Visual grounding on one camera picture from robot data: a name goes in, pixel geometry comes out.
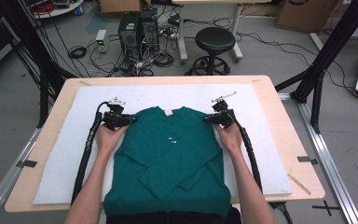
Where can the black tape cross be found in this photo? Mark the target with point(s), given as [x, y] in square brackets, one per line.
[326, 207]

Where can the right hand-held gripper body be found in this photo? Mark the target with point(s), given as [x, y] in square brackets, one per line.
[225, 118]

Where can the person's black clothing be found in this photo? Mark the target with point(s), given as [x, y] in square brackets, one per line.
[174, 219]

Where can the silver aluminium rail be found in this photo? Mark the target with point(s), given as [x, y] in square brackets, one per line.
[326, 149]
[6, 183]

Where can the large printed cardboard box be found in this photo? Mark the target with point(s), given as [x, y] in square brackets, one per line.
[304, 15]

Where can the person's right hand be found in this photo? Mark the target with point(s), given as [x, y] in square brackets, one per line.
[231, 140]

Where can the white power unit green display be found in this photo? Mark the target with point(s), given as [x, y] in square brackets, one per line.
[101, 40]

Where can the light wooden desk white legs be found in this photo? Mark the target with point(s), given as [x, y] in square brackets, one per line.
[182, 37]

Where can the black tape strip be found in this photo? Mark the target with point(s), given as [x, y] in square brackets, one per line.
[307, 160]
[26, 163]

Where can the white foam mat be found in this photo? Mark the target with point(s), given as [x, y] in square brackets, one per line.
[174, 95]

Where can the teal T-shirt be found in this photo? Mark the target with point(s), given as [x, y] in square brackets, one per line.
[167, 161]

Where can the thin wooden stick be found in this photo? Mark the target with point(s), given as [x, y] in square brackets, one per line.
[299, 184]

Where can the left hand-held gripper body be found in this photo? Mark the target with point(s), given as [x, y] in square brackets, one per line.
[115, 119]

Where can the black round stool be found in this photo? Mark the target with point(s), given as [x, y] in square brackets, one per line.
[215, 40]

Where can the black aluminium frame post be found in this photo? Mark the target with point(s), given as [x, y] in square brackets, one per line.
[37, 53]
[329, 53]

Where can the black computer tower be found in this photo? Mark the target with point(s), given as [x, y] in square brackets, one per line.
[149, 28]
[129, 34]

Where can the person's left hand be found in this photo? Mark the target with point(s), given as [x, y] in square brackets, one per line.
[107, 140]

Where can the round white table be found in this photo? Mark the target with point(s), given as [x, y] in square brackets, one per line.
[65, 11]

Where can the open plain cardboard box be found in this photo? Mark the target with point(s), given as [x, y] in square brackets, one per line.
[121, 5]

